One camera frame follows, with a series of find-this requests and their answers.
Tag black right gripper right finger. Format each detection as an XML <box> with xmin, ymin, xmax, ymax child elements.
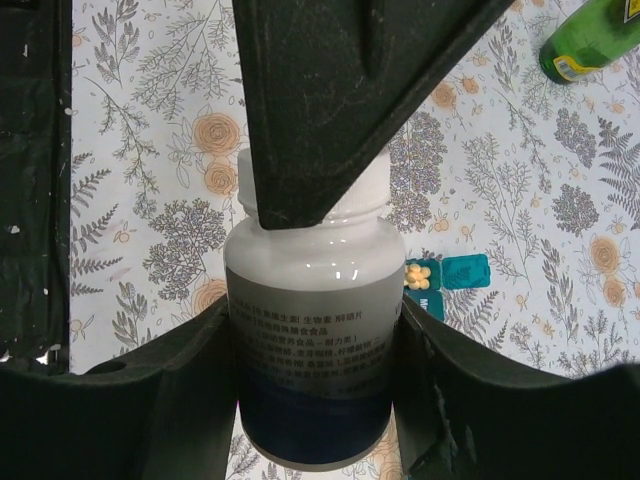
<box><xmin>392</xmin><ymin>299</ymin><xmax>639</xmax><ymax>479</ymax></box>

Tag teal weekly pill organizer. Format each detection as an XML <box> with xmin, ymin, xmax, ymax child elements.
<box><xmin>404</xmin><ymin>254</ymin><xmax>491</xmax><ymax>322</ymax></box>

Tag black table front rail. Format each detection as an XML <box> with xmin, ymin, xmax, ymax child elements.
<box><xmin>1</xmin><ymin>1</ymin><xmax>72</xmax><ymax>371</ymax></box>

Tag yellow pills in organizer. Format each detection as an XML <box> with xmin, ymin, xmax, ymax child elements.
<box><xmin>404</xmin><ymin>263</ymin><xmax>432</xmax><ymax>290</ymax></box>

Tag floral patterned table mat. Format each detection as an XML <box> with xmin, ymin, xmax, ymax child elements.
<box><xmin>67</xmin><ymin>0</ymin><xmax>640</xmax><ymax>480</ymax></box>

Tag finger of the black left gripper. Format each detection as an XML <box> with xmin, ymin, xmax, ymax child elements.
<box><xmin>233</xmin><ymin>0</ymin><xmax>509</xmax><ymax>230</ymax></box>

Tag green glass bottle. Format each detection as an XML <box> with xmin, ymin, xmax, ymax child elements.
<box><xmin>538</xmin><ymin>0</ymin><xmax>639</xmax><ymax>84</ymax></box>

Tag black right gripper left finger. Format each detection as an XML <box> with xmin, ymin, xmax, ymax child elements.
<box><xmin>1</xmin><ymin>298</ymin><xmax>237</xmax><ymax>479</ymax></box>

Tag white pill bottle blue label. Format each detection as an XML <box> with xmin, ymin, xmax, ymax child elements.
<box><xmin>224</xmin><ymin>150</ymin><xmax>405</xmax><ymax>472</ymax></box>

